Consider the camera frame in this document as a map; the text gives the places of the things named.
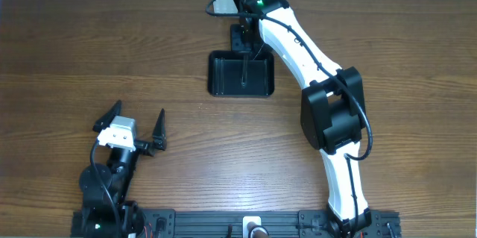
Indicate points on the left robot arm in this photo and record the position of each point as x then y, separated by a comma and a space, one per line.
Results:
108, 182

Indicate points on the black tray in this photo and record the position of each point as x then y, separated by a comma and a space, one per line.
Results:
231, 89

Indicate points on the mounting rail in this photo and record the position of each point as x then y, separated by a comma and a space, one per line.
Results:
208, 224

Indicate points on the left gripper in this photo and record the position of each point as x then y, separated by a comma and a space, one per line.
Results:
145, 147

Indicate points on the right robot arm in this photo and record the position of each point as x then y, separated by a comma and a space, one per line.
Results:
335, 118

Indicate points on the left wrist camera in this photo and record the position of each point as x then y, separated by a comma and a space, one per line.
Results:
118, 133

